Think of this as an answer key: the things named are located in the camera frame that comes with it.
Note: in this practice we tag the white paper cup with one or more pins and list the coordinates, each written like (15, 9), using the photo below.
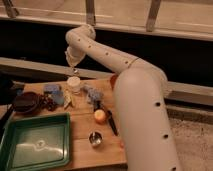
(74, 83)

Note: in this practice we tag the small metal cup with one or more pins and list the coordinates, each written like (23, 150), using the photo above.
(95, 139)

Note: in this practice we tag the dark brown bowl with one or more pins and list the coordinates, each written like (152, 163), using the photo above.
(25, 103)

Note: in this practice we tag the black handled knife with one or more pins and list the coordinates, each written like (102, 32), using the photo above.
(110, 120)

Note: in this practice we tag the wooden cutting board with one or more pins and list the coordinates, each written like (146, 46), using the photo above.
(82, 123)

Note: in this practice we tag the blue sponge block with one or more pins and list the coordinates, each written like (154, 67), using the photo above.
(55, 92)

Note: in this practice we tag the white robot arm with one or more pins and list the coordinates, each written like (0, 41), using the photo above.
(139, 100)

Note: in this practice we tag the green plastic tray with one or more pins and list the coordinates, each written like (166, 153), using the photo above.
(36, 143)

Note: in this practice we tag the yellow banana piece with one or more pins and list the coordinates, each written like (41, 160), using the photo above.
(68, 99)

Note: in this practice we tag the orange carrot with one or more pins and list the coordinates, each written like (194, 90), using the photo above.
(121, 144)

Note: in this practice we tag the yellow red apple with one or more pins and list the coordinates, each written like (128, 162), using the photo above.
(100, 116)

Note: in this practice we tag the bunch of dark grapes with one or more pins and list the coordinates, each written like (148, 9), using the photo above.
(47, 103)

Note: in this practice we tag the blue crumpled cloth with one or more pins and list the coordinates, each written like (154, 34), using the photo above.
(92, 94)

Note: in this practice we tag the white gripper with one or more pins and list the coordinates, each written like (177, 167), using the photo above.
(73, 56)

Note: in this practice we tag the small dark block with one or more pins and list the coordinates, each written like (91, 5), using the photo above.
(97, 105)

